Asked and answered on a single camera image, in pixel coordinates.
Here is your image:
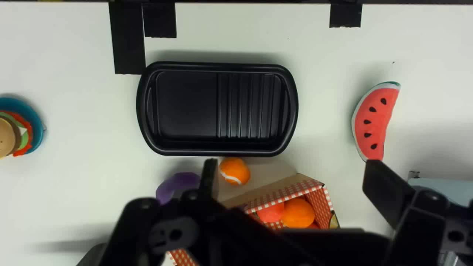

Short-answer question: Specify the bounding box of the black ridged grill pan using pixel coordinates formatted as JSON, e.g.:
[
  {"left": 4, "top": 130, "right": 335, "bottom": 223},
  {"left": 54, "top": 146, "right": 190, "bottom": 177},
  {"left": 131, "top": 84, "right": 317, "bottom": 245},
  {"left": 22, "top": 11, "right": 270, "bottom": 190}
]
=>
[{"left": 136, "top": 60, "right": 300, "bottom": 158}]

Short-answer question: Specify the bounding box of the light blue toaster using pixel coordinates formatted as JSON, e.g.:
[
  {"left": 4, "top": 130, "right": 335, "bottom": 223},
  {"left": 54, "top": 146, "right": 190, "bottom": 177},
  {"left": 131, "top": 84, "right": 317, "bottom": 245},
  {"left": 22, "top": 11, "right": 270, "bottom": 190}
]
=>
[{"left": 406, "top": 176, "right": 473, "bottom": 209}]

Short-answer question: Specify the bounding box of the purple eggplant toy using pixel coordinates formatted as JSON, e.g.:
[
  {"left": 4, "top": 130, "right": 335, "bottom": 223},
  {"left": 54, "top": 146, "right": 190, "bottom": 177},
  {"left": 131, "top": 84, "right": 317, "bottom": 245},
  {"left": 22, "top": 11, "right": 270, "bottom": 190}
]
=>
[{"left": 155, "top": 171, "right": 202, "bottom": 207}]

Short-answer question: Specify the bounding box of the plain orange toy fruit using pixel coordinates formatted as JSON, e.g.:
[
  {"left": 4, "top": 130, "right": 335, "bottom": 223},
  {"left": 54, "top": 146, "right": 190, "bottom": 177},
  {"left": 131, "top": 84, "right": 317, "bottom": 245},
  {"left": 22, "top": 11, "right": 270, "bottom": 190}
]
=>
[{"left": 279, "top": 196, "right": 317, "bottom": 229}]

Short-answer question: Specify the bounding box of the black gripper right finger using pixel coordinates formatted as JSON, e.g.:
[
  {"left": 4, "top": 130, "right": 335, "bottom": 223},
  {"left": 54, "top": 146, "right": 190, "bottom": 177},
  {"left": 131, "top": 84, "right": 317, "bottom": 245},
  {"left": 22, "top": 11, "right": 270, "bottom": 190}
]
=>
[{"left": 362, "top": 159, "right": 473, "bottom": 266}]

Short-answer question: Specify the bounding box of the red-orange toy fruit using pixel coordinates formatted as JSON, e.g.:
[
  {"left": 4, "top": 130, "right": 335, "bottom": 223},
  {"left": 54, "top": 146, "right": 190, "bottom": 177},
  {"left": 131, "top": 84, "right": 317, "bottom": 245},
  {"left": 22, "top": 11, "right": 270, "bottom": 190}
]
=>
[{"left": 255, "top": 201, "right": 286, "bottom": 224}]

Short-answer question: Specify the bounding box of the small black table edge bracket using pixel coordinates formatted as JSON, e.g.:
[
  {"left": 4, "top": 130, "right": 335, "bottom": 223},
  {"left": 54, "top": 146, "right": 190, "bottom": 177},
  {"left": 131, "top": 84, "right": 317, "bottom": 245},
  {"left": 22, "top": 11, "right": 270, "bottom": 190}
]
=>
[{"left": 328, "top": 0, "right": 363, "bottom": 29}]

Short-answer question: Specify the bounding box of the red checkered cardboard box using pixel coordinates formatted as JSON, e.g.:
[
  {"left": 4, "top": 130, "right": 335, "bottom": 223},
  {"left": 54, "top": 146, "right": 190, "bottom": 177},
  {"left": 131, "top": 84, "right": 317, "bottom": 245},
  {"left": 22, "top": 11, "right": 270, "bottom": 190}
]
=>
[{"left": 167, "top": 161, "right": 342, "bottom": 266}]

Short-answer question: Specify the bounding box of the watermelon slice toy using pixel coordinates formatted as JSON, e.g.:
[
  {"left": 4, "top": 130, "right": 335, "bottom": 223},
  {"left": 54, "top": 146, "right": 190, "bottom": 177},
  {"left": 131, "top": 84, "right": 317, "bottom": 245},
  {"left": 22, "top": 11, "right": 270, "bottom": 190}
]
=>
[{"left": 350, "top": 79, "right": 402, "bottom": 164}]

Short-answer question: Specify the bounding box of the orange toy with white stripe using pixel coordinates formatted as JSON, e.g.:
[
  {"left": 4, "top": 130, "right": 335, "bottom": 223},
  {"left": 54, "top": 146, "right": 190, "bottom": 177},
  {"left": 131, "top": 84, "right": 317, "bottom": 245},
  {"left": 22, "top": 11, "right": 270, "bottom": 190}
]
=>
[{"left": 218, "top": 156, "right": 252, "bottom": 187}]

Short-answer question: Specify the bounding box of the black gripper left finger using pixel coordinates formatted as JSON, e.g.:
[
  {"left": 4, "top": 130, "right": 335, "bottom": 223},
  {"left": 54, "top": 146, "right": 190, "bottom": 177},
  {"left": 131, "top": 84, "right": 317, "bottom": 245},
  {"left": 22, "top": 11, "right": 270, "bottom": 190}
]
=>
[{"left": 97, "top": 158, "right": 297, "bottom": 266}]

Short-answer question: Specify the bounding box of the large black table edge bracket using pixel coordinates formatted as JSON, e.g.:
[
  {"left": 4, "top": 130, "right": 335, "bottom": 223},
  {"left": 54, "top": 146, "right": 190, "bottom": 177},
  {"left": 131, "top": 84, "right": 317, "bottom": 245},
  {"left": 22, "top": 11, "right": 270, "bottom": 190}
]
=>
[{"left": 107, "top": 0, "right": 177, "bottom": 75}]

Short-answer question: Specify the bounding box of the toy burger on teal plate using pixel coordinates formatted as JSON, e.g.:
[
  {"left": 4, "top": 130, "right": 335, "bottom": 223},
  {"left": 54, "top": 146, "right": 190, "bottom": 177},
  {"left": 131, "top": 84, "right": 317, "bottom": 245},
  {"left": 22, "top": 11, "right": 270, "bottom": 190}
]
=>
[{"left": 0, "top": 93, "right": 47, "bottom": 159}]

